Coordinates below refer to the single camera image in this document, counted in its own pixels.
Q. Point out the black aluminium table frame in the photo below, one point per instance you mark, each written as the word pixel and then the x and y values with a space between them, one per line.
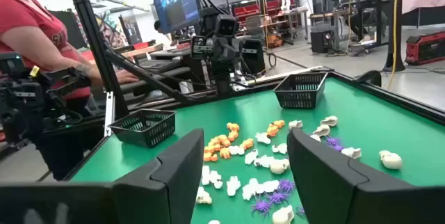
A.
pixel 90 32

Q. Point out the black office chair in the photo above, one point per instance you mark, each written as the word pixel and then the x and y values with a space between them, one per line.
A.
pixel 254 25

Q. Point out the white frame bracket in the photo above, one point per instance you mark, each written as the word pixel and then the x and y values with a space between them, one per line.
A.
pixel 109 112

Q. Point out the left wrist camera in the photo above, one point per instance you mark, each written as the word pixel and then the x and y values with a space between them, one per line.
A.
pixel 226 25

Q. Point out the black plastic mesh basket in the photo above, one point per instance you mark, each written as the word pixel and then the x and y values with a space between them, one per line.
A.
pixel 299 100
pixel 156 135

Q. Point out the black workbench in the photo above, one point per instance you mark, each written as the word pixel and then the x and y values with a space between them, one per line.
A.
pixel 394 43

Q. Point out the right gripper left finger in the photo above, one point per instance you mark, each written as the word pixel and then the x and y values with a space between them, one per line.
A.
pixel 156 196

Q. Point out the red bin storage shelf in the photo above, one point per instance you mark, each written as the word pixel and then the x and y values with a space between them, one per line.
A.
pixel 247 10

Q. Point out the red tool case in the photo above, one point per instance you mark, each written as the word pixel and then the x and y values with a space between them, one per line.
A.
pixel 426 48

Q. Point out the person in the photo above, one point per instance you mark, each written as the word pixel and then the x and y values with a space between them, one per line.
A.
pixel 159 26
pixel 28 18

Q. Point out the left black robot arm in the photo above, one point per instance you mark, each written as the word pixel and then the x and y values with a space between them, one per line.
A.
pixel 222 69

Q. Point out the small purple spider toy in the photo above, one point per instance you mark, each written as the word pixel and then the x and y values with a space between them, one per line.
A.
pixel 261 206
pixel 278 198
pixel 333 143
pixel 285 185

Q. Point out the black clamp mount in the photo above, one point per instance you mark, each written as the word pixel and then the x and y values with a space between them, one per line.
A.
pixel 368 77

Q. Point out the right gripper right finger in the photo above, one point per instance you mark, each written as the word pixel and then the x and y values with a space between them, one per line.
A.
pixel 347 199

